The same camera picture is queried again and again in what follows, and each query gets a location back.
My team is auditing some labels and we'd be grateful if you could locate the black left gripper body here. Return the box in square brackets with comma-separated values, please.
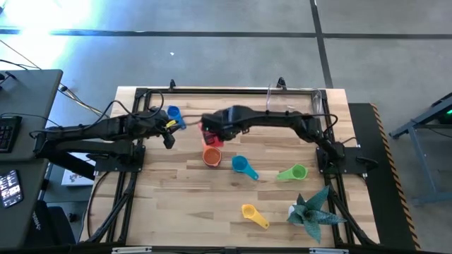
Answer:
[150, 109, 177, 150]

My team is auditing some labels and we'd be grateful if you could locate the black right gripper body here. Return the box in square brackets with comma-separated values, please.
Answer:
[200, 104, 250, 139]

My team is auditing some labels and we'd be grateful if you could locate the red measuring cup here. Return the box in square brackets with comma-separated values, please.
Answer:
[201, 122, 225, 148]

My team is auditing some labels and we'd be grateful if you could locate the small blue measuring cup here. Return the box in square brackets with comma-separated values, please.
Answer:
[167, 105, 187, 131]

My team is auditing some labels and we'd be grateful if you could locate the orange measuring cup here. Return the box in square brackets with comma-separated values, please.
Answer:
[202, 146, 223, 168]

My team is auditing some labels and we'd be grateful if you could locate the teal measuring cup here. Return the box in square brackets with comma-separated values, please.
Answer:
[231, 155, 260, 181]

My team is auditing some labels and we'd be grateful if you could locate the yellow measuring cup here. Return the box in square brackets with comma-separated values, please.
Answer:
[241, 203, 270, 230]

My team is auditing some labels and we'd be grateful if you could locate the green measuring cup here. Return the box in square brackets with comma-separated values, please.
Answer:
[276, 164, 309, 182]

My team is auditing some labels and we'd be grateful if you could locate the clear plastic basket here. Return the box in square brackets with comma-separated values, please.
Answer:
[266, 83, 323, 117]

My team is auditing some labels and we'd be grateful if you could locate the black diagonal support beam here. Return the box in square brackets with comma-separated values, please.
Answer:
[45, 151, 96, 181]

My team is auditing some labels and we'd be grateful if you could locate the white printed box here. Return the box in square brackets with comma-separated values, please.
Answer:
[61, 151, 95, 187]

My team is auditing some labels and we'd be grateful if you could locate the teal artificial succulent plant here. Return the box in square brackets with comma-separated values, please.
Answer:
[286, 186, 347, 244]

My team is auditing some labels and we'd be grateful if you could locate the grey desk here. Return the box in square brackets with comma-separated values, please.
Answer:
[0, 157, 49, 248]
[0, 69, 64, 162]

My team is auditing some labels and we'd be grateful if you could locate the black keyboard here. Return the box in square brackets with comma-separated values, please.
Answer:
[0, 115, 22, 154]

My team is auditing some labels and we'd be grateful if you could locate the black office chair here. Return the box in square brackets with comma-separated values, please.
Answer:
[24, 200, 77, 248]

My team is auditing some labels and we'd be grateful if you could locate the black smartphone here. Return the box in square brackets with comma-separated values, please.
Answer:
[0, 169, 24, 209]

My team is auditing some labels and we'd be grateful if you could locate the black hazard-striped floor mat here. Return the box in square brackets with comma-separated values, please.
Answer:
[347, 102, 422, 250]

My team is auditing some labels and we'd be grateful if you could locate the black metal table frame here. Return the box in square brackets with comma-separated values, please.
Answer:
[84, 87, 381, 248]

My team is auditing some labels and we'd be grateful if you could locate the yellow and black cable bundle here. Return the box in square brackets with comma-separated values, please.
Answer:
[58, 83, 111, 119]

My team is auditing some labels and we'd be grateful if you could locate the silver metal bracket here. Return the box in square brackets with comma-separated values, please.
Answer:
[309, 248, 350, 254]
[112, 246, 153, 254]

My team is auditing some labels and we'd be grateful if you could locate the thin black keyboard cable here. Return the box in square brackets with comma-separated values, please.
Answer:
[0, 111, 61, 128]

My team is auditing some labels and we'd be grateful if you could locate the blue-grey metal table frame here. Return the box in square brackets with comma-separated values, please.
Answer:
[389, 92, 452, 207]

